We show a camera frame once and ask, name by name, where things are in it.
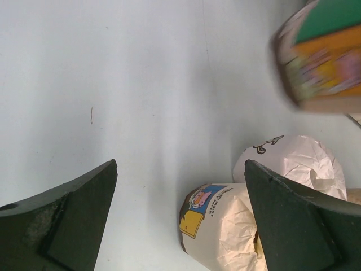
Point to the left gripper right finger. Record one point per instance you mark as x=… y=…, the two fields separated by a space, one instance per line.
x=299 y=227

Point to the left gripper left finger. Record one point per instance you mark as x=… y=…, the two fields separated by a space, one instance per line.
x=61 y=228

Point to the white paper roll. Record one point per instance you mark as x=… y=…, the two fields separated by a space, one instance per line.
x=298 y=158

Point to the green roll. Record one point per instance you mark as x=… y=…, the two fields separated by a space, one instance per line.
x=317 y=56

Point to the beige three-tier shelf rack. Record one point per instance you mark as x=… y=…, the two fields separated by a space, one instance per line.
x=355 y=117

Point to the cream wrapped paper roll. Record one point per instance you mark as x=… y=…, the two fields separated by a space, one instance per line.
x=218 y=228

